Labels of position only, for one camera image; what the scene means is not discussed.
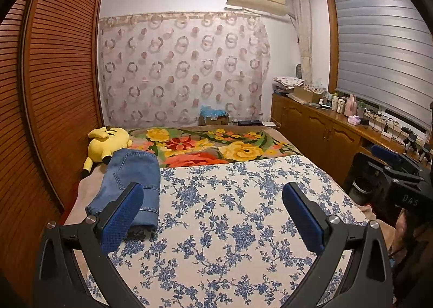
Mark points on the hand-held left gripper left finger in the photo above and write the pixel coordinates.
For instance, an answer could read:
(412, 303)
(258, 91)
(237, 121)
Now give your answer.
(123, 216)

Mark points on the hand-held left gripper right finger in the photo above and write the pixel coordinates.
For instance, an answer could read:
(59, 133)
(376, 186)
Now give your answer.
(304, 220)

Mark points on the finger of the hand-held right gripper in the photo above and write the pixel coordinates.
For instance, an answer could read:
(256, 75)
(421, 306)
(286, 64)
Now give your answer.
(402, 175)
(385, 153)

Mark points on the blue denim pants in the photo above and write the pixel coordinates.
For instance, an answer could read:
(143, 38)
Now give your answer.
(132, 176)

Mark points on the person's right hand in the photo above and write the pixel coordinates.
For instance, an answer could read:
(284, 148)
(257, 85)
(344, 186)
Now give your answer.
(401, 230)

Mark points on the small black stand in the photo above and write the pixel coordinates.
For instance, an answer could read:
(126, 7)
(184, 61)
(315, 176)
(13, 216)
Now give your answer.
(411, 142)

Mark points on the white power strip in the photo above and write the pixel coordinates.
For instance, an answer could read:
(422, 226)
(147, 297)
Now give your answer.
(372, 113)

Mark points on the dark trash bin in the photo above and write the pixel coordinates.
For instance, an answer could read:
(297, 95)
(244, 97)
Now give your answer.
(362, 187)

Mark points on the small pink box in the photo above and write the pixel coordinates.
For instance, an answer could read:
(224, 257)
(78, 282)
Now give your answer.
(354, 120)

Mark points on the pink bottle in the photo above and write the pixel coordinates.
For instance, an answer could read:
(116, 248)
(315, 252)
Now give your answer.
(351, 104)

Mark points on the wooden cabinet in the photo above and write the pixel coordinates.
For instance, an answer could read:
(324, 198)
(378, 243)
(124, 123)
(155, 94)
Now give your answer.
(321, 132)

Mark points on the blue floral white bedsheet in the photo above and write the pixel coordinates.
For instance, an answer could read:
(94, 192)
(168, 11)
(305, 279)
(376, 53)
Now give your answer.
(236, 226)

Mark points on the row of toiletry bottles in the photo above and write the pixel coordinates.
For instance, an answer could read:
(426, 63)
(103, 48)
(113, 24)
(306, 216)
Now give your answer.
(338, 103)

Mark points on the yellow plush toy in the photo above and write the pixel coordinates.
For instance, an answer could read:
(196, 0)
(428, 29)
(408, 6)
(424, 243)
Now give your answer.
(106, 143)

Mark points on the colourful floral blanket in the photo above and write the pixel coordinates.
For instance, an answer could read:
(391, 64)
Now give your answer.
(189, 145)

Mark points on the open cardboard box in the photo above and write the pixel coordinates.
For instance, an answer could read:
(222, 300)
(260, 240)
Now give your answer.
(304, 93)

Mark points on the grey window blind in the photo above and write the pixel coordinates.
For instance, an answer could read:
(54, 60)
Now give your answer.
(379, 50)

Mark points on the white flat box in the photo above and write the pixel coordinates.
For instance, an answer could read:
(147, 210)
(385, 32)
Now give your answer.
(269, 123)

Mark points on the black flat device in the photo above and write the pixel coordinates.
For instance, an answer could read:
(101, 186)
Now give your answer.
(250, 122)

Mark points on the small desk fan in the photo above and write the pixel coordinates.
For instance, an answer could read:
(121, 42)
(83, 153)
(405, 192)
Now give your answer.
(298, 71)

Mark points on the folded patterned cloth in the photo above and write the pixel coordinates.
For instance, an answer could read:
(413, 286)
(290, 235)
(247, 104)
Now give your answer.
(287, 81)

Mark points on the cardboard box with blue contents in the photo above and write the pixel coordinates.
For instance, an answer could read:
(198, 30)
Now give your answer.
(213, 116)

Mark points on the wooden slatted wardrobe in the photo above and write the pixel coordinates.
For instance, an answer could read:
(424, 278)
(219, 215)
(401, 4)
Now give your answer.
(50, 91)

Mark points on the beige side curtain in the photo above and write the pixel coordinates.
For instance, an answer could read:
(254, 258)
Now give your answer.
(304, 30)

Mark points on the circle patterned sheer curtain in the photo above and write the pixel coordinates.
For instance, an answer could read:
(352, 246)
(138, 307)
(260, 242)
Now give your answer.
(182, 67)

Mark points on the wooden window frame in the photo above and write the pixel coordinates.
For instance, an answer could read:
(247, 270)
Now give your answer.
(332, 40)

